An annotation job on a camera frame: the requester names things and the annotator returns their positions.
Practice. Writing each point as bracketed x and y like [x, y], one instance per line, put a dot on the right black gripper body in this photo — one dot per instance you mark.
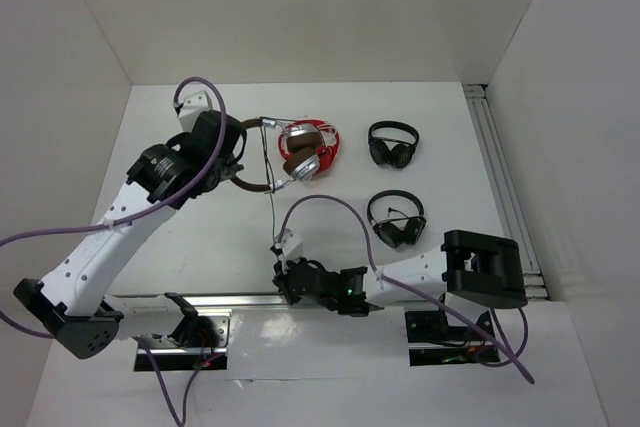
[283, 268]

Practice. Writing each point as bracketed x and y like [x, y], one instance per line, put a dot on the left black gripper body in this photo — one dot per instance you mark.
[228, 166]

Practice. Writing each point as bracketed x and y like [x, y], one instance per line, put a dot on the brown silver headphones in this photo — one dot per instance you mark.
[271, 186]

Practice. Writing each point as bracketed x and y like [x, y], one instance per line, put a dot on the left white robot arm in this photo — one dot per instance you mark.
[72, 302]

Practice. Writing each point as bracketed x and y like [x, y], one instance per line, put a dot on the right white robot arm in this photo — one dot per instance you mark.
[479, 268]

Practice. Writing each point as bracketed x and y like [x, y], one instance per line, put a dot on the near black headphones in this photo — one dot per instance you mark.
[397, 232]

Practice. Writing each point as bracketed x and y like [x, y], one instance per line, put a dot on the black headphones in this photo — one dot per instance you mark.
[393, 152]
[397, 232]

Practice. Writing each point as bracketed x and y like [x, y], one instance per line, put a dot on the red headphones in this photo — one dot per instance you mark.
[327, 147]

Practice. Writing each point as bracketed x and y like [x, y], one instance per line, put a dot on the far black headphones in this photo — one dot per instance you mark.
[393, 152]

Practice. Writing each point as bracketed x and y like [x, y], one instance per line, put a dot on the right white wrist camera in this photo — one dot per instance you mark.
[287, 246]

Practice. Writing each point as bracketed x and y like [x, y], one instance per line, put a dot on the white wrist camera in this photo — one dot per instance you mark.
[287, 246]
[189, 109]

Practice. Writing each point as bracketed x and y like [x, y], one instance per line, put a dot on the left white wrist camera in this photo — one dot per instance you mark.
[189, 109]

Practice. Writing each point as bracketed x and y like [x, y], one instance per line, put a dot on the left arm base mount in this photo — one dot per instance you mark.
[206, 345]

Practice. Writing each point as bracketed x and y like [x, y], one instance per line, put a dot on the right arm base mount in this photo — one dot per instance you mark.
[435, 340]

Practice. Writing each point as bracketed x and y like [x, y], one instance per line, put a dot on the aluminium rail front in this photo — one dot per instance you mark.
[244, 301]

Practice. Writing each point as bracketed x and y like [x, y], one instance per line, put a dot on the aluminium rail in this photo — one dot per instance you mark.
[510, 212]
[244, 301]

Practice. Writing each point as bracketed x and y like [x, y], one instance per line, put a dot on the aluminium rail right side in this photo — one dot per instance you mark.
[510, 212]

